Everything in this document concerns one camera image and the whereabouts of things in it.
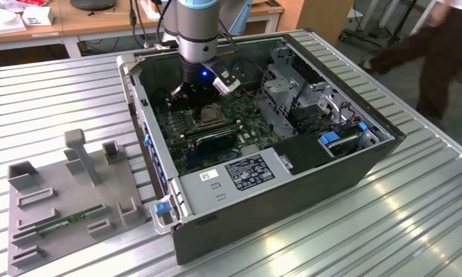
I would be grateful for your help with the plain white box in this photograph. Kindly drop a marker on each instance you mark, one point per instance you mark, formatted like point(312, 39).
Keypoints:
point(6, 23)

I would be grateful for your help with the black graphics card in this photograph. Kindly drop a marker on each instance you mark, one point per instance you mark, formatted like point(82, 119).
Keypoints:
point(216, 141)

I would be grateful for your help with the wooden cabinet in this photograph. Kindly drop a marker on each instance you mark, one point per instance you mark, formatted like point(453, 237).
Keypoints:
point(324, 20)

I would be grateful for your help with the silver chipset heatsink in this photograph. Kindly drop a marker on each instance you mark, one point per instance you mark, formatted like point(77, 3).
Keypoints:
point(250, 149)

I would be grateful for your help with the small grey wrist camera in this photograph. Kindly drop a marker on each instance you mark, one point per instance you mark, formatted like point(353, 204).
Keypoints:
point(178, 91)

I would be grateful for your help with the dark round object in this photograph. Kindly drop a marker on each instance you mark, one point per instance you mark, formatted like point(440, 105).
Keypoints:
point(93, 4)

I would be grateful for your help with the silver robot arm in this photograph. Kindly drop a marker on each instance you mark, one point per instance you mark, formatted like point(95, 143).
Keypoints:
point(197, 37)

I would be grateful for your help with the green RAM stick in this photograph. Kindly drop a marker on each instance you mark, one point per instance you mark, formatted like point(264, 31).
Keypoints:
point(62, 222)

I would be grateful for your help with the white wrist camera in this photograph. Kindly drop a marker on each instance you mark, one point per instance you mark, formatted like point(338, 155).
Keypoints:
point(228, 82)

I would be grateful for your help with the silver metal drive cage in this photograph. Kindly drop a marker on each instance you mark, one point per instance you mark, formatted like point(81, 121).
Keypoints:
point(280, 98)

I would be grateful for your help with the blue disk carrier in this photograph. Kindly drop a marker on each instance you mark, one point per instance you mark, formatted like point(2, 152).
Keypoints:
point(329, 138)

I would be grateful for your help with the black plastic shroud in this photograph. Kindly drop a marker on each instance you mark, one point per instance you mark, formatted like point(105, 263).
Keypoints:
point(304, 153)

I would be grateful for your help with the red white package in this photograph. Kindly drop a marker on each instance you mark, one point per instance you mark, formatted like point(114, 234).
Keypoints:
point(31, 2)

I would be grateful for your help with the silver power supply unit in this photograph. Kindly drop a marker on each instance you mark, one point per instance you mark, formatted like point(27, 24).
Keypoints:
point(208, 199)

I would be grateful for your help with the green motherboard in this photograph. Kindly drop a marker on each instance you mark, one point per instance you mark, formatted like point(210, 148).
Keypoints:
point(250, 127)

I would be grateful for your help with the wooden desk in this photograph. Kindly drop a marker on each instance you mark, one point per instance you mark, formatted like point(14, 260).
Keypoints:
point(42, 31)
point(111, 20)

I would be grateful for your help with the white desk frame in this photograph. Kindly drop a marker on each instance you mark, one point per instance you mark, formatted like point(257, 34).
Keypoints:
point(425, 13)

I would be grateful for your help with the white box with label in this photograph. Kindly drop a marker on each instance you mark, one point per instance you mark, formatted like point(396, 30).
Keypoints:
point(39, 15)

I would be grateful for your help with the black disk bay block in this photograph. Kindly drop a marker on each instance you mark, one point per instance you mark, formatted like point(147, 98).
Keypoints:
point(308, 115)

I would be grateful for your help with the black wheeled stand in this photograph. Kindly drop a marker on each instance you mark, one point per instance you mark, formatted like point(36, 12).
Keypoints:
point(404, 15)

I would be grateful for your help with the grey parts rack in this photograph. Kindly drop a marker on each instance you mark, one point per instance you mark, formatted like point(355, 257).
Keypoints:
point(73, 207)

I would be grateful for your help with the dark grey PC case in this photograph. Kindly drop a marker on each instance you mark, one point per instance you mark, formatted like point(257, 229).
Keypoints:
point(273, 219)

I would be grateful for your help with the person in brown trousers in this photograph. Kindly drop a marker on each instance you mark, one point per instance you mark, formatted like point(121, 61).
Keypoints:
point(439, 57)

